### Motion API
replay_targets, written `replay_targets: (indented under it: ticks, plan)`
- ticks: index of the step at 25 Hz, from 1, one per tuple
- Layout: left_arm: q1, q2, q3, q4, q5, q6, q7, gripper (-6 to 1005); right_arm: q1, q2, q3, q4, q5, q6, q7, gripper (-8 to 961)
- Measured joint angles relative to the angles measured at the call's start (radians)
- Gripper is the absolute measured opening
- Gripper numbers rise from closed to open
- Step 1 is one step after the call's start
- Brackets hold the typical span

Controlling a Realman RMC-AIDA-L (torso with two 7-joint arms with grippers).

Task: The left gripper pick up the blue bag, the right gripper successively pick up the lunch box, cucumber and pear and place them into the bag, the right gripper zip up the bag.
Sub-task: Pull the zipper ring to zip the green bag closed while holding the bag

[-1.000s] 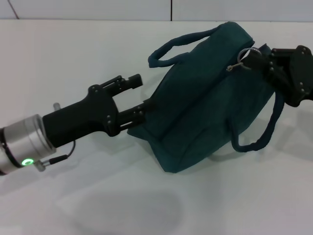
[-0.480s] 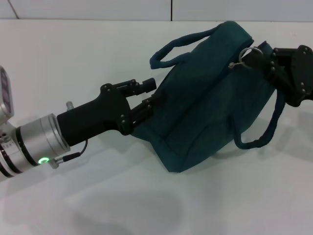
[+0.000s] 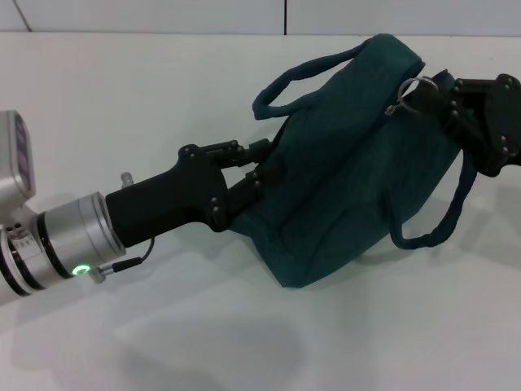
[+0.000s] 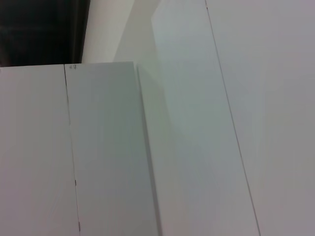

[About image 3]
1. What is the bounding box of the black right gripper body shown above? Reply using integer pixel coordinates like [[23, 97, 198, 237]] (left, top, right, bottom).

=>
[[482, 72, 521, 178]]

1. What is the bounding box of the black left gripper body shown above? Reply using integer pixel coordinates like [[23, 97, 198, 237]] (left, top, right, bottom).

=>
[[104, 143, 230, 249]]

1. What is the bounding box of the dark teal lunch bag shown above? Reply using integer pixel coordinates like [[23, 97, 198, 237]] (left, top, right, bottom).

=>
[[230, 33, 476, 289]]

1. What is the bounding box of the black cable silver connector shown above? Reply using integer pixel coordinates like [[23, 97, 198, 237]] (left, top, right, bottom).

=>
[[89, 237, 156, 285]]

